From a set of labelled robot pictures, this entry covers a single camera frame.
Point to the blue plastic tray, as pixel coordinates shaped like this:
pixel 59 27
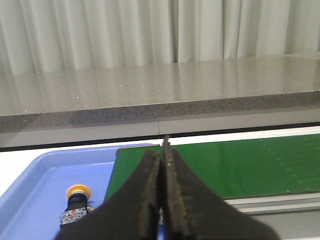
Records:
pixel 31 207

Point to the aluminium conveyor frame rail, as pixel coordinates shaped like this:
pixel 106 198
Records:
pixel 276 203

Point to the white pleated curtain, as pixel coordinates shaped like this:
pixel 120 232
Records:
pixel 40 36

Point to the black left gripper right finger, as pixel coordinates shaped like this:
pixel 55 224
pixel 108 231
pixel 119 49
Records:
pixel 192 211

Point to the green conveyor belt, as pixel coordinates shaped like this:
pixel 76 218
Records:
pixel 256 167

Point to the grey stone counter ledge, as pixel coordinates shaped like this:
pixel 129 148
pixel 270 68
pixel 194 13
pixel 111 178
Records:
pixel 153 100

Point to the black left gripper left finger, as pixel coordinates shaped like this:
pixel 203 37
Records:
pixel 131 213

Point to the yellow push button switch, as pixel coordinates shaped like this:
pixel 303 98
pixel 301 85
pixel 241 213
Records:
pixel 77 196

